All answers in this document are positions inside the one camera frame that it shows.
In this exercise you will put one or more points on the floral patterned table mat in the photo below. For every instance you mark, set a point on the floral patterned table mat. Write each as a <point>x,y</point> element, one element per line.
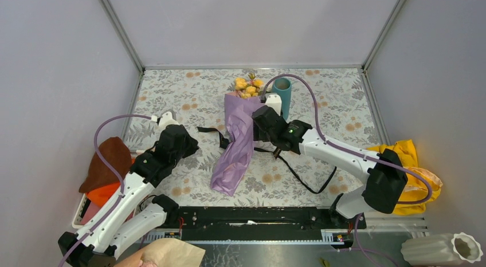
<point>333,98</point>

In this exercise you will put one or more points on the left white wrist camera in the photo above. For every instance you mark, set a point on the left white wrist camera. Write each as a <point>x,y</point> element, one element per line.
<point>165,119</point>

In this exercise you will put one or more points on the orange cloth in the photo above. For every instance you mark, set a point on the orange cloth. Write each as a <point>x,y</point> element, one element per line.
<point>104,193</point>

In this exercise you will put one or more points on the yellow pink flower bunch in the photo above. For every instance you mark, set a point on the yellow pink flower bunch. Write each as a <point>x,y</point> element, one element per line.
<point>248,87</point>

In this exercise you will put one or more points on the brown paper bag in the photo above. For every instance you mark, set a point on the brown paper bag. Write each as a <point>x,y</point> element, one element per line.
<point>165,252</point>

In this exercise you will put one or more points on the purple wrapping paper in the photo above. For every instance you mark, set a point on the purple wrapping paper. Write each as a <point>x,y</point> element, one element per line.
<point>234,161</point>

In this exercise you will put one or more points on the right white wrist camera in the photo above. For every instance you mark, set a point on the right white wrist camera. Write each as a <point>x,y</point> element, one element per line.
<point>273,100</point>

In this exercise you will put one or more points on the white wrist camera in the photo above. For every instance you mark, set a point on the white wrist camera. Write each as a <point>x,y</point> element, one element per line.
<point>165,119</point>
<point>273,100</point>

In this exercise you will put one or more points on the white plastic basket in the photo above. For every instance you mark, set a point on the white plastic basket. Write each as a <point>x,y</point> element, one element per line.
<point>81,209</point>

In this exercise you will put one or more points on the teal ceramic vase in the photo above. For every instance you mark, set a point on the teal ceramic vase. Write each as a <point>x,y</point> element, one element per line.
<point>283,88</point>

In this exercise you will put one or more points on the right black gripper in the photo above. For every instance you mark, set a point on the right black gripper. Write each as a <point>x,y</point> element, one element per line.
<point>258,134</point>

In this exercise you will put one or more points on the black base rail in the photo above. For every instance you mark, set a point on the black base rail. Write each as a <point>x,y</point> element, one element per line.
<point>255,223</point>

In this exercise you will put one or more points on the black ribbon gold lettering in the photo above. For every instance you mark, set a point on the black ribbon gold lettering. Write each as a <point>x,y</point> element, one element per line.
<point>224,143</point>

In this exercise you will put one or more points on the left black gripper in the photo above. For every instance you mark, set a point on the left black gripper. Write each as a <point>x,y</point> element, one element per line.
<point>193,146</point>

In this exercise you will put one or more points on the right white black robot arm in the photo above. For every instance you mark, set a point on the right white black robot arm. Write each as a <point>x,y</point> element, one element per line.
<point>381,173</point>

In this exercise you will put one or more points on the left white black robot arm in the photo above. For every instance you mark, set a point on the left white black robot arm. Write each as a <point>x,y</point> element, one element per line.
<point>112,230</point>

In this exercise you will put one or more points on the white ribbed vase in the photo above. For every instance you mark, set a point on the white ribbed vase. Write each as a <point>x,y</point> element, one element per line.
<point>445,249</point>

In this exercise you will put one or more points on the pink cloth in basket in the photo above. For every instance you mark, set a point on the pink cloth in basket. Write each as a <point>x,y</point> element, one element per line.
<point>91,211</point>

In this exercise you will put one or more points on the brown cloth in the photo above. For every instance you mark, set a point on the brown cloth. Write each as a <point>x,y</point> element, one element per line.
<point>117,154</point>

